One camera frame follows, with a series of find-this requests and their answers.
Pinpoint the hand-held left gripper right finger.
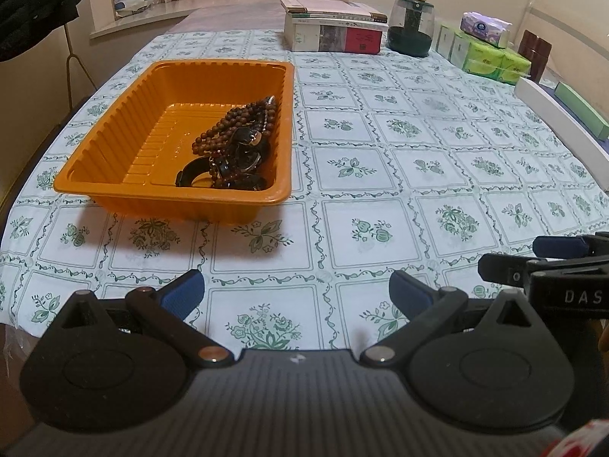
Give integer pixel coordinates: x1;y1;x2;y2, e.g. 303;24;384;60
359;270;538;369

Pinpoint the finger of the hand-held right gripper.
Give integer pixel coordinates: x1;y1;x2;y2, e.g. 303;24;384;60
477;253;609;291
532;231;609;260

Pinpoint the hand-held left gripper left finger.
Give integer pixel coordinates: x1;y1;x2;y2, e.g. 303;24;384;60
57;269;236;369

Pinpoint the black wrist watch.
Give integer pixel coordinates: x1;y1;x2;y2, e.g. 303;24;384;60
228;124;269;153
175;150;269;192

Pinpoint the reddish brown bead necklace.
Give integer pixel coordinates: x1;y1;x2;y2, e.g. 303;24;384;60
191;96;279;159

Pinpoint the orange plastic tray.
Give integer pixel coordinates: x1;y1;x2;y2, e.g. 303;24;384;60
53;58;296;225

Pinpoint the dark bead necklace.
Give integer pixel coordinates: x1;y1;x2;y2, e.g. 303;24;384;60
207;97;279;191

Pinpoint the green floral tablecloth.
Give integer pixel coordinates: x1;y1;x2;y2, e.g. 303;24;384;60
0;29;609;358

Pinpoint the long white box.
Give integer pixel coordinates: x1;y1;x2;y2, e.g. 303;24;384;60
514;77;609;186

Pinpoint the long green box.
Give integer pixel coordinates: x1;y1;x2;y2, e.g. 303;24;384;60
554;82;609;140

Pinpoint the red white cloth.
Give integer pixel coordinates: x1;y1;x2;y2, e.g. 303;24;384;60
542;419;609;457

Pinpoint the green tissue multipack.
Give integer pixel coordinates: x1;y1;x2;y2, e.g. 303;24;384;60
435;24;532;86

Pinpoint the purple tissue pack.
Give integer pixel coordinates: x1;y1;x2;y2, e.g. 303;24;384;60
459;11;513;49

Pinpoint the glass teapot with green base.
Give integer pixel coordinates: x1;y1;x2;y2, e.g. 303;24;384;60
386;0;436;54

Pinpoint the metal coat stand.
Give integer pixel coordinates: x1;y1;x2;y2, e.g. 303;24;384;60
62;21;98;120

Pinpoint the thick boxed book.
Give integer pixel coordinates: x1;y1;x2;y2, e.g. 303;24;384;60
284;13;385;54

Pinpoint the stack of thin books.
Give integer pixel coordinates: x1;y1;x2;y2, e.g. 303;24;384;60
280;0;388;24

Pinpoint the black puffer jacket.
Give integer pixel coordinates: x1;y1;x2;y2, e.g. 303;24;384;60
0;0;81;62

